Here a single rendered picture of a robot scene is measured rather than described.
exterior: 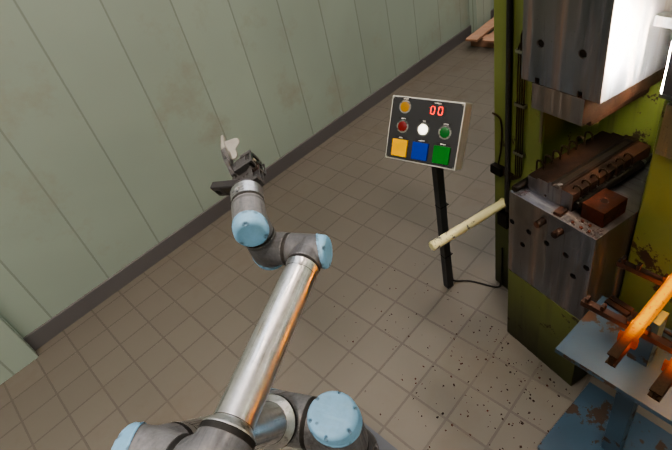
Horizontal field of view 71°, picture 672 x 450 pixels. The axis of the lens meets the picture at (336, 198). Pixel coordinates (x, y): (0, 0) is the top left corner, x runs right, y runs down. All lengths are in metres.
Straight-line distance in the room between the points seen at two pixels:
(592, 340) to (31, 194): 2.89
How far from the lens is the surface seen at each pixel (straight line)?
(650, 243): 1.98
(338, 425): 1.46
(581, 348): 1.84
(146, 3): 3.29
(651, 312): 1.62
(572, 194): 1.86
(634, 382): 1.81
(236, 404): 1.02
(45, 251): 3.39
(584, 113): 1.68
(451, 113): 2.03
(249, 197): 1.25
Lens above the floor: 2.15
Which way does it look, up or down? 37 degrees down
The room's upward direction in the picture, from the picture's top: 15 degrees counter-clockwise
